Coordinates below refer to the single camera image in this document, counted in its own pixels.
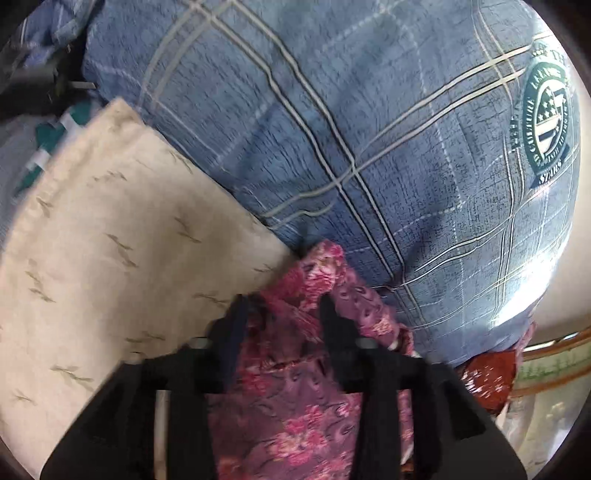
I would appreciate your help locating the red plastic bag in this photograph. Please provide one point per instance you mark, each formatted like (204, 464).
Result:
(490, 377)

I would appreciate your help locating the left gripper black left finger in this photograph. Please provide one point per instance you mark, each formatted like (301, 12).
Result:
(113, 436)

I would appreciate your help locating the cream leaf-print bed sheet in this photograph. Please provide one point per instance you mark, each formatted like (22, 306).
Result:
(123, 249)

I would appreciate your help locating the purple floral shirt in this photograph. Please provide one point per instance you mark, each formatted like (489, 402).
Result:
(285, 416)

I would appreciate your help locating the grey star-print pillow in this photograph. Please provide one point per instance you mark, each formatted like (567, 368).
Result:
(28, 144)

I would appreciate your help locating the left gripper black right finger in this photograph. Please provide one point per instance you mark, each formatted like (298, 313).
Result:
(454, 437)

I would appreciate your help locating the blue plaid quilt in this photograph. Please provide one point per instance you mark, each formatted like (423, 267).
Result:
(438, 142)

